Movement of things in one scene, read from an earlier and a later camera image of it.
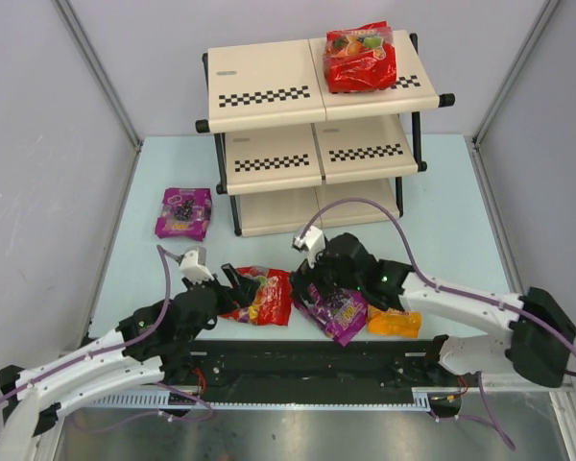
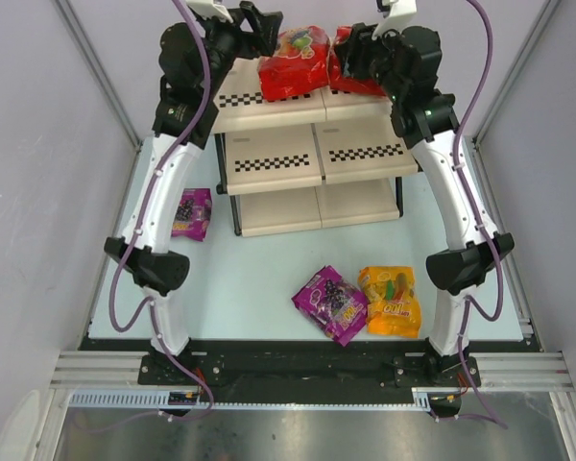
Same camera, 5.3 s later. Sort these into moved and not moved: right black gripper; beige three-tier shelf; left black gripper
Moved: left black gripper; right black gripper
Not moved: beige three-tier shelf
